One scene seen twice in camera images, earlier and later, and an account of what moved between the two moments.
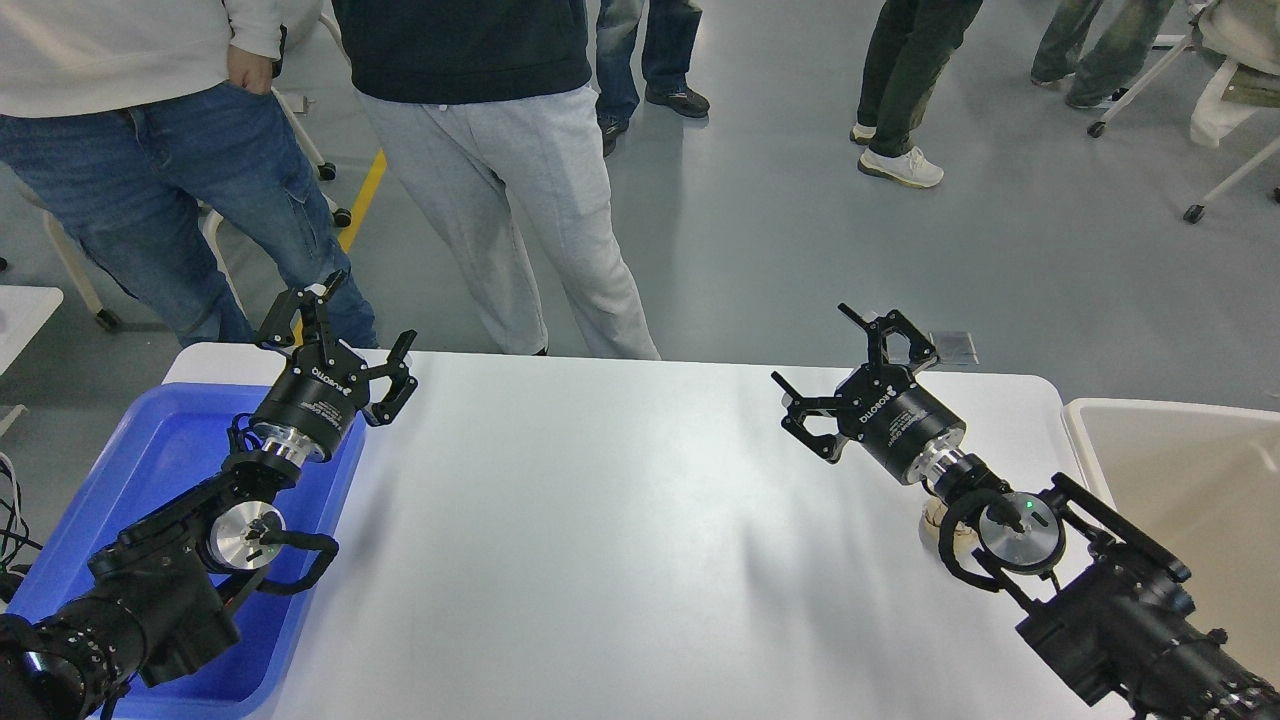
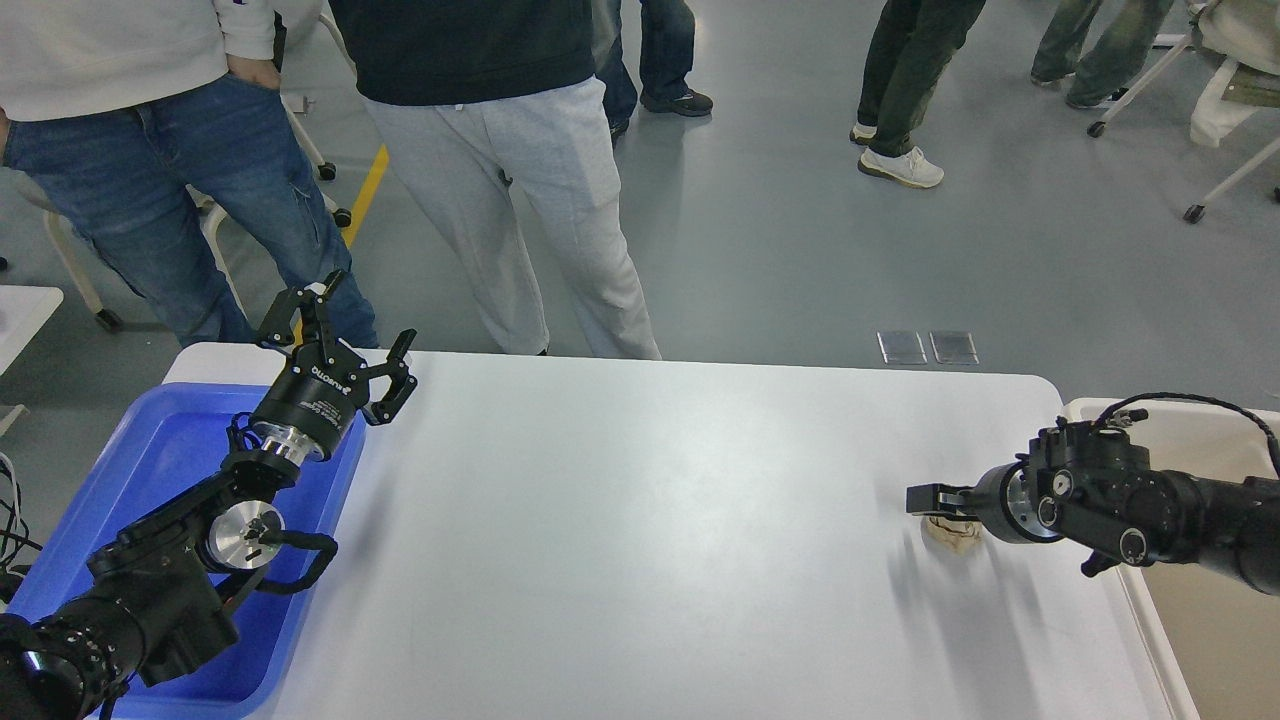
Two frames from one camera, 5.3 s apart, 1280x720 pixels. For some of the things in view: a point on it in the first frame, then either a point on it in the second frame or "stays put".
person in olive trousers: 1114,55 stays put
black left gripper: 316,396 stays put
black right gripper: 881,406 to 1010,501
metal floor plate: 954,348 stays put
